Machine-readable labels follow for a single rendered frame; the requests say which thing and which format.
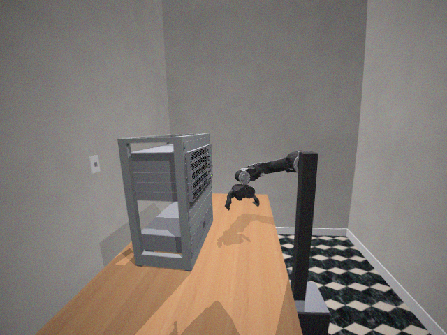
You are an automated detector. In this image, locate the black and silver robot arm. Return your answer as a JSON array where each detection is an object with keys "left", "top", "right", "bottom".
[{"left": 235, "top": 150, "right": 301, "bottom": 185}]

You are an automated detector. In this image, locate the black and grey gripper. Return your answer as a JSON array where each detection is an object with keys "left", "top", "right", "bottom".
[{"left": 224, "top": 174, "right": 259, "bottom": 210}]

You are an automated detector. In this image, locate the grey server rack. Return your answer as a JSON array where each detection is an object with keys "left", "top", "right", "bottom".
[{"left": 117, "top": 133, "right": 213, "bottom": 271}]

